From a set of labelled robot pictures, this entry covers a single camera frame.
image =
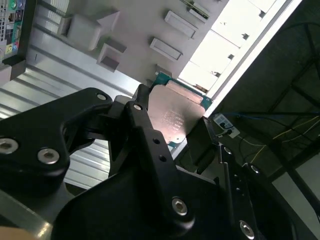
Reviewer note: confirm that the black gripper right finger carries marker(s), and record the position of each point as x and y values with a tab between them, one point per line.
240	200

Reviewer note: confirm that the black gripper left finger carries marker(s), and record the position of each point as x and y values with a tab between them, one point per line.
35	140

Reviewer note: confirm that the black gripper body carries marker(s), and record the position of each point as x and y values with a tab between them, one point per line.
120	212

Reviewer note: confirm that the silver-topped CPU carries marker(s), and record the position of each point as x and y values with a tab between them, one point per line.
172	110

